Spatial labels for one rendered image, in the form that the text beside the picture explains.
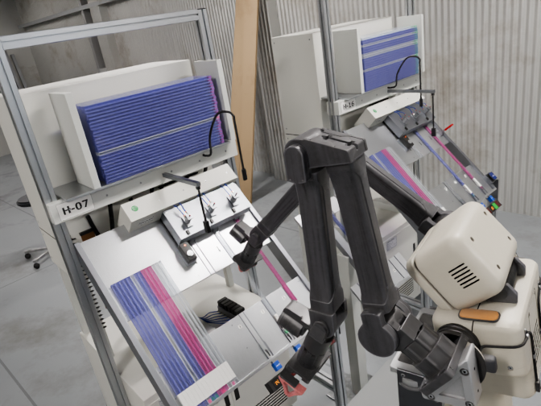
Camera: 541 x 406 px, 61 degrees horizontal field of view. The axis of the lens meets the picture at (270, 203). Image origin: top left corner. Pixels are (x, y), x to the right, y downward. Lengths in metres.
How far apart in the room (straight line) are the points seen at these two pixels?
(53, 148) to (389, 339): 1.32
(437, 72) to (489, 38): 0.49
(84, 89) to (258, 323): 1.05
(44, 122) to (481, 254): 1.42
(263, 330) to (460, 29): 3.07
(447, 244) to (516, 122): 3.20
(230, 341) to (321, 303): 0.77
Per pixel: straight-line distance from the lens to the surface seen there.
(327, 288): 0.95
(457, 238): 0.96
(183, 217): 1.77
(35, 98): 1.77
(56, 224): 1.67
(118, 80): 1.87
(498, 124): 4.16
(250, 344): 1.71
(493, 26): 4.05
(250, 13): 5.06
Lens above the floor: 1.83
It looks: 22 degrees down
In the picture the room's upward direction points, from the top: 10 degrees counter-clockwise
